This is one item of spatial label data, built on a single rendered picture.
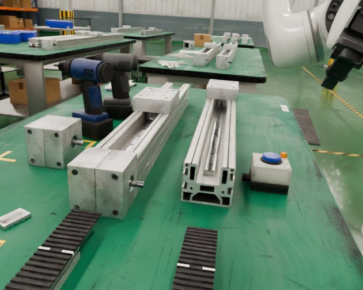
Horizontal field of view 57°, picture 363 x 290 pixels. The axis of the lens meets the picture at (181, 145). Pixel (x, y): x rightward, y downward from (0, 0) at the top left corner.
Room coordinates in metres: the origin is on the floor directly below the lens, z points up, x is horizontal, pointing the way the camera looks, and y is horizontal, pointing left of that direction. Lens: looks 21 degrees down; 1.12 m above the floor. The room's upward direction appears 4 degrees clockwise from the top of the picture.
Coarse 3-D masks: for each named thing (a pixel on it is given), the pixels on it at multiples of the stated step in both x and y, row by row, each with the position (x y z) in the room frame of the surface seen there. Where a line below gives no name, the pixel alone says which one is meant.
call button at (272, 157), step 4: (268, 152) 0.69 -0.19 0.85; (272, 152) 0.69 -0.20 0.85; (264, 156) 0.67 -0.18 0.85; (268, 156) 0.67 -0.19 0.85; (272, 156) 0.67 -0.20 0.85; (276, 156) 0.67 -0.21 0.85; (280, 156) 0.67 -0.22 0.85; (268, 160) 0.66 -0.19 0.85; (272, 160) 0.66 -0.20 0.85; (276, 160) 0.66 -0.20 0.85; (280, 160) 0.67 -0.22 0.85
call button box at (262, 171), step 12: (252, 156) 0.70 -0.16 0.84; (252, 168) 0.66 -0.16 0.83; (264, 168) 0.64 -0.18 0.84; (276, 168) 0.64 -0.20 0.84; (288, 168) 0.64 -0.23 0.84; (252, 180) 0.64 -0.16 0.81; (264, 180) 0.64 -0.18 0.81; (276, 180) 0.64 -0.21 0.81; (288, 180) 0.63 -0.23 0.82; (276, 192) 0.64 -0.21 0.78
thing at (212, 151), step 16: (208, 112) 0.96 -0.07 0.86; (224, 112) 1.12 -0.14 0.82; (208, 128) 0.87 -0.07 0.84; (224, 128) 0.94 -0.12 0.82; (192, 144) 0.68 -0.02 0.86; (208, 144) 0.79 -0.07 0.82; (224, 144) 0.69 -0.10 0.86; (192, 160) 0.60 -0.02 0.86; (208, 160) 0.66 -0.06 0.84; (224, 160) 0.60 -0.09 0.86; (192, 176) 0.59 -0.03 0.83; (208, 176) 0.61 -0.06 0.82; (224, 176) 0.60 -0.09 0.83; (192, 192) 0.58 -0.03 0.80; (208, 192) 0.57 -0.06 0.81; (224, 192) 0.57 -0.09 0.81
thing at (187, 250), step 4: (184, 248) 0.39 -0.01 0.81; (188, 248) 0.39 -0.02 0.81; (192, 248) 0.40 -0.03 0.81; (196, 248) 0.40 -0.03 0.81; (200, 248) 0.40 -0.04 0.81; (180, 252) 0.38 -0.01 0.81; (184, 252) 0.38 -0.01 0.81; (188, 252) 0.38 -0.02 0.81; (192, 252) 0.39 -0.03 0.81; (196, 252) 0.39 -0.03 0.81; (200, 252) 0.39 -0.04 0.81; (204, 252) 0.39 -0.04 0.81; (208, 252) 0.39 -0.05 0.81; (212, 252) 0.39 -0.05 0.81; (200, 256) 0.38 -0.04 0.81; (204, 256) 0.38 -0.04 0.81; (208, 256) 0.38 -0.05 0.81; (212, 256) 0.38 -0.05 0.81
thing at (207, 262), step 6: (180, 258) 0.37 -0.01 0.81; (186, 258) 0.37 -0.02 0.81; (192, 258) 0.37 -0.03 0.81; (198, 258) 0.37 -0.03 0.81; (204, 258) 0.37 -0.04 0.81; (210, 258) 0.37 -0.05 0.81; (192, 264) 0.36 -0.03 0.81; (198, 264) 0.36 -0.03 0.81; (204, 264) 0.36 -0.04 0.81; (210, 264) 0.36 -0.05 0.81
